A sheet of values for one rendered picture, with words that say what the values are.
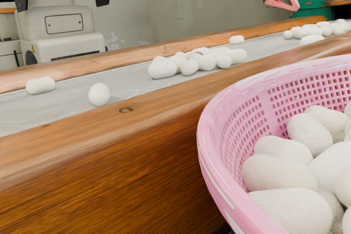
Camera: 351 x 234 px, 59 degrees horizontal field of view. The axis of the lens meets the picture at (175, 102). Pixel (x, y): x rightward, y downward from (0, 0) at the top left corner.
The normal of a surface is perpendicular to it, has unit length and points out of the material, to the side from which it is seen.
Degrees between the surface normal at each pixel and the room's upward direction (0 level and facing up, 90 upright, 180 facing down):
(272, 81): 75
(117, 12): 90
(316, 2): 90
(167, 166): 90
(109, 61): 45
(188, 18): 90
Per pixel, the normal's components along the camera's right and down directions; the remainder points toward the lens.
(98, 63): 0.39, -0.60
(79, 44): 0.70, 0.23
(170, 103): -0.12, -0.96
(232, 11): -0.71, 0.26
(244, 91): 0.74, -0.19
